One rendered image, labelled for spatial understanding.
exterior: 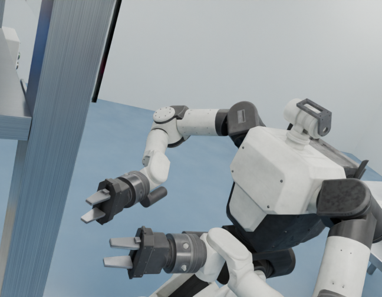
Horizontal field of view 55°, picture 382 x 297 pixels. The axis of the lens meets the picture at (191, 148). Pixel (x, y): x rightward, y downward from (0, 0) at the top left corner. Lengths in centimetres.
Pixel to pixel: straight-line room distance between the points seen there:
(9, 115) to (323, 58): 516
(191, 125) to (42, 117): 82
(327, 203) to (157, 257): 40
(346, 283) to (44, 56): 68
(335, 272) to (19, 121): 65
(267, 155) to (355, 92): 512
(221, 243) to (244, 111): 44
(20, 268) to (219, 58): 429
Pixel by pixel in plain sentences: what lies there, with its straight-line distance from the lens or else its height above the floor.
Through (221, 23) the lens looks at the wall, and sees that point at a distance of 460.
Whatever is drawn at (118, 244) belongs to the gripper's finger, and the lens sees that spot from 79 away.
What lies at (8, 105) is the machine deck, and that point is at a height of 133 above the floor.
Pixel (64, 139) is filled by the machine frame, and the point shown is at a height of 130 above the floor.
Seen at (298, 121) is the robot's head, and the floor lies 130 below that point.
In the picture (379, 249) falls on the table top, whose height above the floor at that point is 84.
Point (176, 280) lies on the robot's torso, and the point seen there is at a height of 73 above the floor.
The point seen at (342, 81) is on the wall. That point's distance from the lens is 580.
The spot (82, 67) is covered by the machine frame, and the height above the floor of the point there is 139.
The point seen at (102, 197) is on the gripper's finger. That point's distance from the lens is 91.
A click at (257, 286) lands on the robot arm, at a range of 85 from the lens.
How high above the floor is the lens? 151
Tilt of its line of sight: 22 degrees down
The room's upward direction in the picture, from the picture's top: 21 degrees clockwise
